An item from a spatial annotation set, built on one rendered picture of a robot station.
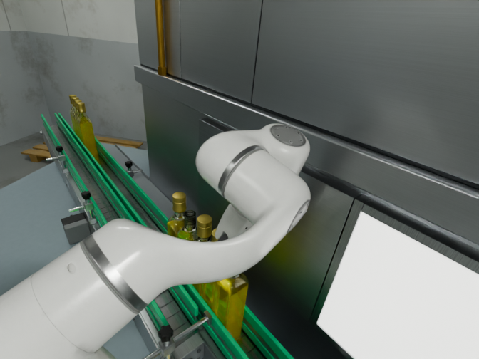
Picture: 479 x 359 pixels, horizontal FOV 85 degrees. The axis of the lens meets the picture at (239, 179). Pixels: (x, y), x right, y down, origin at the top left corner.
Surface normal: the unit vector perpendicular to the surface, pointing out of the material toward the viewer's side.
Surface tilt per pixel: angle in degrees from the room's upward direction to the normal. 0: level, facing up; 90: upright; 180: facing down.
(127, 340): 0
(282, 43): 90
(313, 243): 90
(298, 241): 90
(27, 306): 25
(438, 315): 90
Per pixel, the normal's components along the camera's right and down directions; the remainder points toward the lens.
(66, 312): 0.38, -0.21
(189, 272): 0.07, 0.58
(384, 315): -0.76, 0.25
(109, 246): -0.01, -0.58
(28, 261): 0.09, -0.87
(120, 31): -0.18, 0.47
